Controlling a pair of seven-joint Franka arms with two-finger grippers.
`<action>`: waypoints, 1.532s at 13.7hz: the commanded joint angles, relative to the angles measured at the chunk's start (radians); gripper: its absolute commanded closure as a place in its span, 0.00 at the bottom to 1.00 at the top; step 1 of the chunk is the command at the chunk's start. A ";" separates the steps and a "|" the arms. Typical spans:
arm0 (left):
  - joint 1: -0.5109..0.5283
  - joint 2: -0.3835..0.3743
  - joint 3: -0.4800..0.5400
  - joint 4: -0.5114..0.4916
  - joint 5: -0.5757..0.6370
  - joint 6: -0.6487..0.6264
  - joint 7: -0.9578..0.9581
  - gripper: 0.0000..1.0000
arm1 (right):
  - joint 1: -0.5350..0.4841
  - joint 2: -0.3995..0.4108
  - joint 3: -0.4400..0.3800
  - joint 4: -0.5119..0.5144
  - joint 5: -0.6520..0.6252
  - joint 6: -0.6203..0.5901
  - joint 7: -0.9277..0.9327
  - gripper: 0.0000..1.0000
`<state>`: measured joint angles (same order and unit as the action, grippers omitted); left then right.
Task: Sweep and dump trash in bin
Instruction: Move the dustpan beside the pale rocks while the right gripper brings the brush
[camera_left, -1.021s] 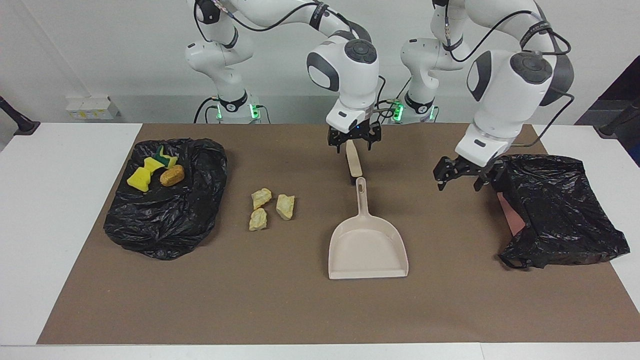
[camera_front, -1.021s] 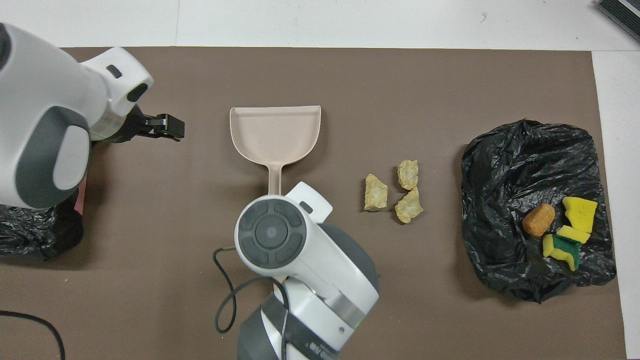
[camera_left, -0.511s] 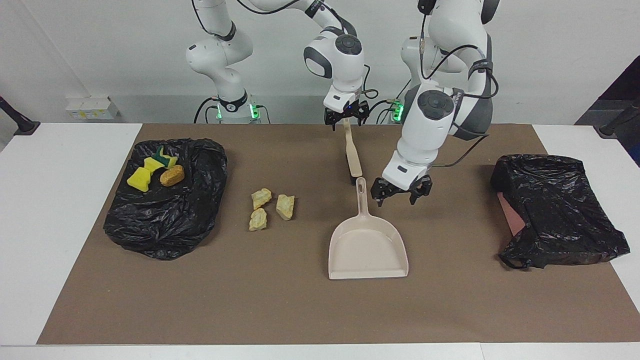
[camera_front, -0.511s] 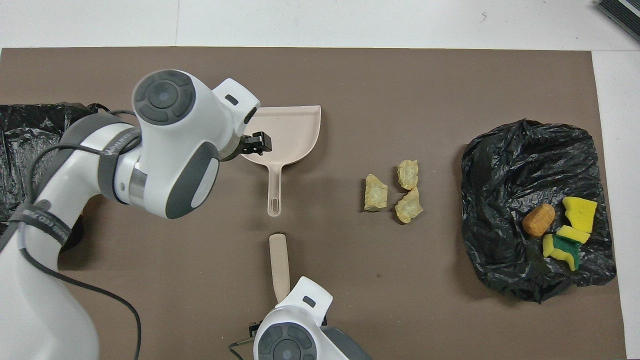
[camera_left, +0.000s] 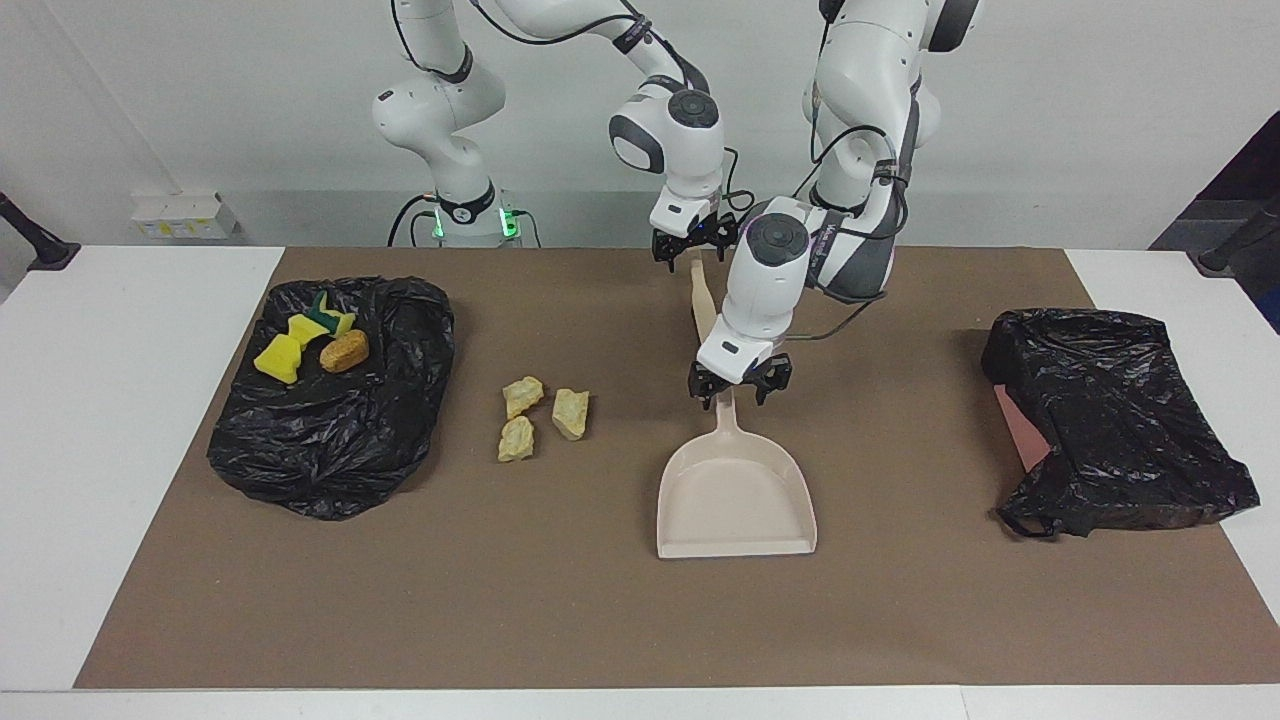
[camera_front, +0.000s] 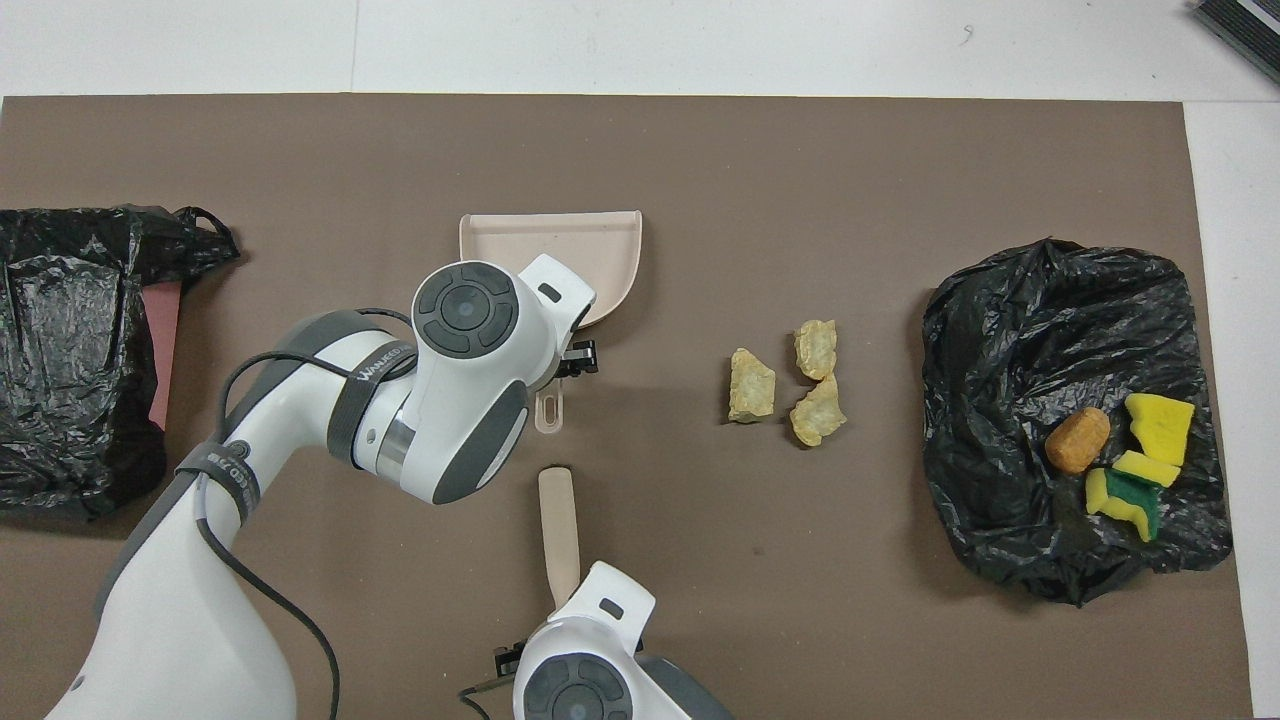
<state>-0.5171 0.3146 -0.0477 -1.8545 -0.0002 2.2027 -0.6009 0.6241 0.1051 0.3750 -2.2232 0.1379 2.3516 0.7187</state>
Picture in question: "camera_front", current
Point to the beige plastic dustpan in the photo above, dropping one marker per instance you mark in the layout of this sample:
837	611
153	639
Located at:
560	245

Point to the beige hand brush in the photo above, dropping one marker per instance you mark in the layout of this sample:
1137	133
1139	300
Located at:
560	530

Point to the beige foam chunk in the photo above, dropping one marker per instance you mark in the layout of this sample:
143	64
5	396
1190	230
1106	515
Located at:
816	350
818	412
751	388

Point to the brown cork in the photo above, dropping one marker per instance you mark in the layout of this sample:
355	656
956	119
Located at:
1077	440

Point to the yellow green sponge piece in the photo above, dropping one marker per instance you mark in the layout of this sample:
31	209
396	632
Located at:
1130	505

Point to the small yellow sponge wedge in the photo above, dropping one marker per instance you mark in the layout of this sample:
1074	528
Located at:
1147	469

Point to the large yellow sponge piece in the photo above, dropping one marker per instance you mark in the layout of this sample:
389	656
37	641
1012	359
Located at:
1160	425

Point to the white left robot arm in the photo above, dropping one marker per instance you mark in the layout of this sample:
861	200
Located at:
200	600

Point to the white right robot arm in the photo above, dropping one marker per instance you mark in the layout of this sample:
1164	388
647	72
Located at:
600	660

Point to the pink bin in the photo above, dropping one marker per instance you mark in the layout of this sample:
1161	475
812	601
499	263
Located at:
165	350

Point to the brown table mat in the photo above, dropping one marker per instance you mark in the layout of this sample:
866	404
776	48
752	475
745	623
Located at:
800	200

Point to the left black plastic bag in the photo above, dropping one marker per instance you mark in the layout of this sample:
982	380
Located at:
1000	400

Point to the dark ribbed object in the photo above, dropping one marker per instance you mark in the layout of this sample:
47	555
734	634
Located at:
1245	35

